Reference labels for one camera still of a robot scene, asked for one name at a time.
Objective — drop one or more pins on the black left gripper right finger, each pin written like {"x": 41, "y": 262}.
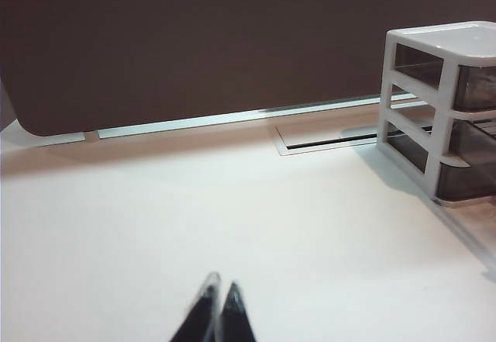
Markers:
{"x": 234, "y": 318}

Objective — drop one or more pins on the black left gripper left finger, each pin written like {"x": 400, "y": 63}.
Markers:
{"x": 201, "y": 318}

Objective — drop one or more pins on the smoky drawer at cabinet base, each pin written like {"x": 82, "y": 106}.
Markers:
{"x": 465, "y": 181}

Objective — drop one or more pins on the smoky drawer under cabinet lid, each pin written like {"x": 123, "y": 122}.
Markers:
{"x": 476, "y": 90}

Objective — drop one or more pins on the three-drawer plastic storage cabinet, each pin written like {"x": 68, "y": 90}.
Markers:
{"x": 445, "y": 43}

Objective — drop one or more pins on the brown desk partition panel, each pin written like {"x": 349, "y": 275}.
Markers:
{"x": 193, "y": 47}

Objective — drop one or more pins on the silver partition base rail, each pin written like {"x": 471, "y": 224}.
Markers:
{"x": 193, "y": 123}

